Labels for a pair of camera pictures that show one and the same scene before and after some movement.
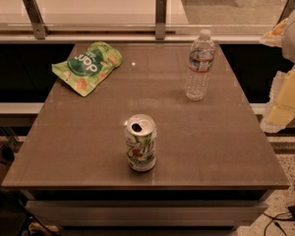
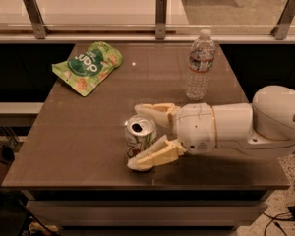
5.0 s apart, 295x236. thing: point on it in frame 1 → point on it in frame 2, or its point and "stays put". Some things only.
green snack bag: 88,67 stays put
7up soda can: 142,142 stays put
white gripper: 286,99 → 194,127
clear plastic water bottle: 201,63 stays put
